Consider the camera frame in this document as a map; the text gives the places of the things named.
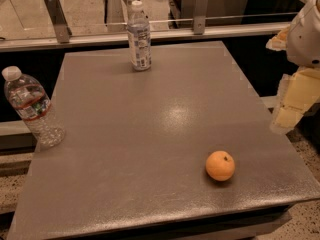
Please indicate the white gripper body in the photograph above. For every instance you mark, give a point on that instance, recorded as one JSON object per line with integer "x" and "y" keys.
{"x": 306, "y": 39}

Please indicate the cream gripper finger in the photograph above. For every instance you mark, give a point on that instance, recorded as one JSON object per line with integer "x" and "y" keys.
{"x": 279, "y": 41}
{"x": 295, "y": 96}

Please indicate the blue label plastic bottle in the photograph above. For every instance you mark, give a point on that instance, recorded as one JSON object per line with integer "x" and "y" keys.
{"x": 139, "y": 39}

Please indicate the red label plastic bottle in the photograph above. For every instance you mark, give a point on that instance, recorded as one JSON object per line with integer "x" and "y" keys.
{"x": 31, "y": 102}

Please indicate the orange fruit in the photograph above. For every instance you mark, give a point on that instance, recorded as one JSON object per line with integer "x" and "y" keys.
{"x": 220, "y": 166}

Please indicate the right metal rail bracket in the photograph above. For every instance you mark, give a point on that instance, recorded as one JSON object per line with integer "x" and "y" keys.
{"x": 199, "y": 16}

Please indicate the metal rail bracket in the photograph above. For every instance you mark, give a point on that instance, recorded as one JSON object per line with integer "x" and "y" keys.
{"x": 59, "y": 22}
{"x": 199, "y": 16}

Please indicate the left metal rail bracket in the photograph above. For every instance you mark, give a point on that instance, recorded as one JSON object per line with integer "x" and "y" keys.
{"x": 59, "y": 22}

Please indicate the horizontal metal rail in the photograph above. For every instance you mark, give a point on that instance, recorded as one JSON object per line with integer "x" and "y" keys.
{"x": 215, "y": 32}

